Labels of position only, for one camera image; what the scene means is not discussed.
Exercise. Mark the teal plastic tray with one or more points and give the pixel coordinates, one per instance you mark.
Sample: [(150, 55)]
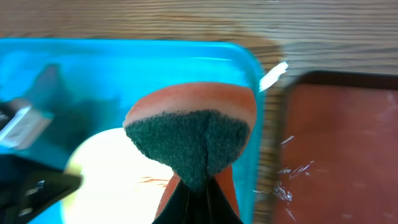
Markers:
[(89, 85)]

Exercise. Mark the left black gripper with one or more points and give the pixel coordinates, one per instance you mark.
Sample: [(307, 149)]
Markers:
[(28, 188)]

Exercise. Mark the black red rectangular tray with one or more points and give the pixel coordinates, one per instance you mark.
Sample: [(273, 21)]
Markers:
[(338, 150)]

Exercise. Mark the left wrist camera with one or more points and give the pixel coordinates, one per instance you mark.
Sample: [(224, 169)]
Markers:
[(24, 128)]

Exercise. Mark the green rimmed plate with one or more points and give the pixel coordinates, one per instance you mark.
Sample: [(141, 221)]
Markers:
[(120, 185)]

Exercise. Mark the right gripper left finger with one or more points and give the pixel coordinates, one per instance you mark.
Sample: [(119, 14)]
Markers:
[(182, 207)]

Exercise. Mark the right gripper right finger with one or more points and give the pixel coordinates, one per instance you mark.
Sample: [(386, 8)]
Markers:
[(217, 208)]

